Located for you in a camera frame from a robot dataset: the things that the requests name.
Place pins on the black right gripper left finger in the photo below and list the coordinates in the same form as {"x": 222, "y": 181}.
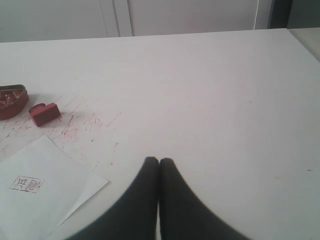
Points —
{"x": 134, "y": 215}

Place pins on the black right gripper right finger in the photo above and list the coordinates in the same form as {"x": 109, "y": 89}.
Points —
{"x": 182, "y": 214}

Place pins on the red rubber stamp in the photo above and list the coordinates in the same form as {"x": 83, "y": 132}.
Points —
{"x": 42, "y": 113}

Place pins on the red ink paste tin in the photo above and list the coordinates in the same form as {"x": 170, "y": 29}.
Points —
{"x": 13, "y": 99}

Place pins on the white paper sheet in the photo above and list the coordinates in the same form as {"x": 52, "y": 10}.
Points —
{"x": 40, "y": 187}

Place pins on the white cabinet with doors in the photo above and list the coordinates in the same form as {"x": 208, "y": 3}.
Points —
{"x": 38, "y": 20}

